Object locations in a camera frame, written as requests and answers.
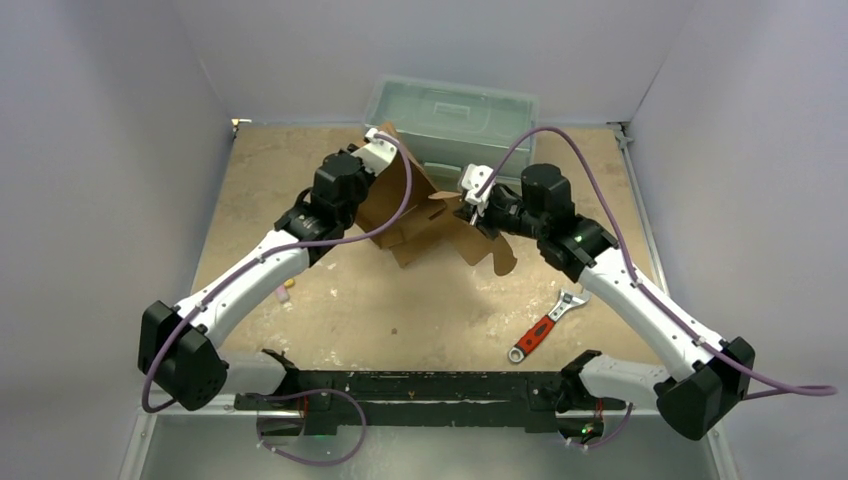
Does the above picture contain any orange pink highlighter marker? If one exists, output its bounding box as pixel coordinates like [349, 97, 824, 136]
[274, 279, 296, 304]

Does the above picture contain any brown cardboard box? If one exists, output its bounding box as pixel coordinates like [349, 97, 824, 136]
[349, 123, 517, 276]

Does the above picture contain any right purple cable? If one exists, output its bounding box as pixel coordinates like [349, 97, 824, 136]
[480, 125, 839, 453]

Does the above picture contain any black metal base rail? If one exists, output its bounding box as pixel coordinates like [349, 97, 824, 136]
[234, 370, 625, 435]

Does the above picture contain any translucent green plastic toolbox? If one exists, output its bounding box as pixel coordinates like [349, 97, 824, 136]
[363, 76, 539, 191]

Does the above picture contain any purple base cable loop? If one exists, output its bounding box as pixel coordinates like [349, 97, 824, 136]
[256, 387, 369, 468]

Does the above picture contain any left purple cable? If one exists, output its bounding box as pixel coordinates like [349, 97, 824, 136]
[140, 132, 415, 415]

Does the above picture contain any red handled adjustable wrench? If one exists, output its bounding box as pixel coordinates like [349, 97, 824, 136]
[507, 289, 592, 364]

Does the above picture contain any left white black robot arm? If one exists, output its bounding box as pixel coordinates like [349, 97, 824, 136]
[138, 144, 413, 413]

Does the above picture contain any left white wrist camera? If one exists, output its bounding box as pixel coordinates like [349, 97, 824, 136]
[353, 128, 398, 177]

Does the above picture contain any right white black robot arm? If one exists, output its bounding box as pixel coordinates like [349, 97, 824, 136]
[456, 164, 755, 440]

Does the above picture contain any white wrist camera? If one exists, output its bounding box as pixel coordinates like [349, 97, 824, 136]
[353, 128, 398, 177]
[458, 164, 494, 206]

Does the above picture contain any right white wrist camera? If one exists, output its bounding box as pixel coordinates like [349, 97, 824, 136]
[458, 164, 494, 206]

